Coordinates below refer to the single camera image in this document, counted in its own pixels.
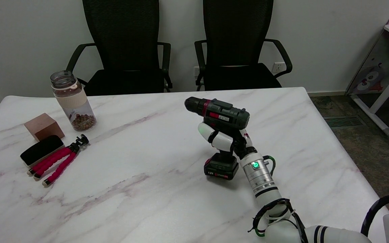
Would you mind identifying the dark green power screwdriver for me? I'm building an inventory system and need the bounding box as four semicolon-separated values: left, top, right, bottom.
184;97;251;181

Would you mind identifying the white desk with owl panel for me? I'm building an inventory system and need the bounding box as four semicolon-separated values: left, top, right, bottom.
346;24;389;137

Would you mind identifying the red flexible mini tripod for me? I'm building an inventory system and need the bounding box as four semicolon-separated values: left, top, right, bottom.
27;134;89;187

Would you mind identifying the black mesh office chair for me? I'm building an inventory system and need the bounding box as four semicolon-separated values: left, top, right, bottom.
194;0;293;91
66;0;173;97

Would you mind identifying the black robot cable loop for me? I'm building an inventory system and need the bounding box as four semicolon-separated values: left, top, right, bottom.
248;198;309;243

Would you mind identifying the dark floor vent grille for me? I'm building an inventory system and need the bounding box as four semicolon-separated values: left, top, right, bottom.
323;116;366;128

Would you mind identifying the glass jar with nuts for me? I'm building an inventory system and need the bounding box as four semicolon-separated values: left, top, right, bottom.
50;70;97;132

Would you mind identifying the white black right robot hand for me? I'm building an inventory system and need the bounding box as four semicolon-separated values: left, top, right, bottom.
198;122;258;159

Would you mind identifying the black whiteboard eraser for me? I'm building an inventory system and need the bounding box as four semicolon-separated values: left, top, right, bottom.
20;135;64;167

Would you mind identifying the brown wooden cube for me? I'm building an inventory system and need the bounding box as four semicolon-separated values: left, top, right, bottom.
24;113;65;141

